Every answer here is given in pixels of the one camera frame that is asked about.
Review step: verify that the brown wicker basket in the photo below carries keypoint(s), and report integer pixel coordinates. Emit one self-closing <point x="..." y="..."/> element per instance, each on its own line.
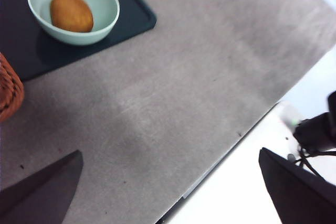
<point x="9" y="90"/>

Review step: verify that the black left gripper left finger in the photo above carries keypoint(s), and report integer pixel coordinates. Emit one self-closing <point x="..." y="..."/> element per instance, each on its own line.
<point x="39" y="197"/>

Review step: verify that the black rectangular tray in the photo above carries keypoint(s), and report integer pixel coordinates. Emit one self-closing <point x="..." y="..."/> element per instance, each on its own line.
<point x="126" y="24"/>

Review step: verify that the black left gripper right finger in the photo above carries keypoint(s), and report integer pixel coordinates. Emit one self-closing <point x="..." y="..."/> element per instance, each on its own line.
<point x="302" y="200"/>

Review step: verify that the teal bowl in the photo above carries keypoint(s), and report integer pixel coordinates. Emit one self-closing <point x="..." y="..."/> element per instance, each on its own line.
<point x="99" y="3"/>

